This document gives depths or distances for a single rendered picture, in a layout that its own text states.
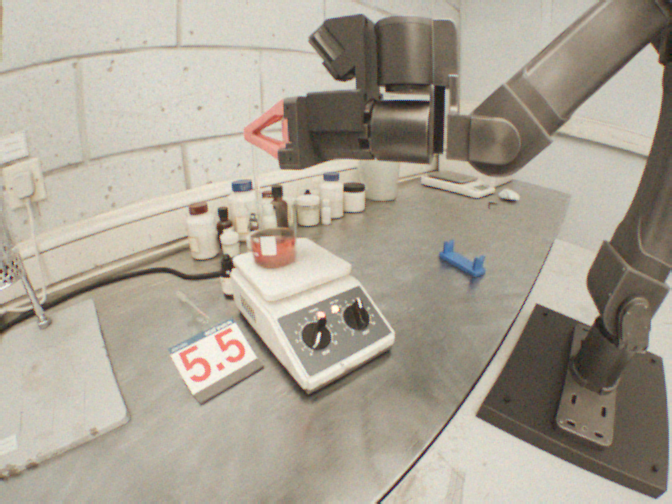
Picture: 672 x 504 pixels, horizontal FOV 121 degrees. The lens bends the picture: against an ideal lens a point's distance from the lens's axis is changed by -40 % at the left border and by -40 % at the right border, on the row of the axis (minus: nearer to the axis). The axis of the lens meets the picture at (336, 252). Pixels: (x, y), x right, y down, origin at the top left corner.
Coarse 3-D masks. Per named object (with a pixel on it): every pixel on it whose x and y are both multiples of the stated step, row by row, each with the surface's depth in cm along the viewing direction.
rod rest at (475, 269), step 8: (448, 248) 60; (440, 256) 61; (448, 256) 59; (456, 256) 59; (480, 256) 54; (456, 264) 57; (464, 264) 56; (472, 264) 56; (480, 264) 54; (472, 272) 54; (480, 272) 54
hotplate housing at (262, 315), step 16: (240, 272) 41; (240, 288) 39; (320, 288) 38; (336, 288) 38; (240, 304) 42; (256, 304) 35; (272, 304) 34; (288, 304) 35; (304, 304) 35; (256, 320) 37; (272, 320) 33; (384, 320) 37; (272, 336) 33; (272, 352) 36; (288, 352) 31; (368, 352) 34; (288, 368) 32; (336, 368) 32; (352, 368) 34; (304, 384) 30; (320, 384) 31
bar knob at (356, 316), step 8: (352, 304) 36; (360, 304) 35; (344, 312) 36; (352, 312) 36; (360, 312) 34; (344, 320) 35; (352, 320) 35; (360, 320) 34; (368, 320) 36; (352, 328) 35; (360, 328) 35
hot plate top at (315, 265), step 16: (304, 240) 46; (240, 256) 41; (304, 256) 41; (320, 256) 41; (336, 256) 41; (256, 272) 37; (288, 272) 37; (304, 272) 38; (320, 272) 38; (336, 272) 38; (256, 288) 35; (272, 288) 34; (288, 288) 34; (304, 288) 35
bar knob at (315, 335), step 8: (320, 320) 32; (304, 328) 33; (312, 328) 33; (320, 328) 32; (304, 336) 32; (312, 336) 32; (320, 336) 31; (328, 336) 33; (312, 344) 31; (320, 344) 32; (328, 344) 32
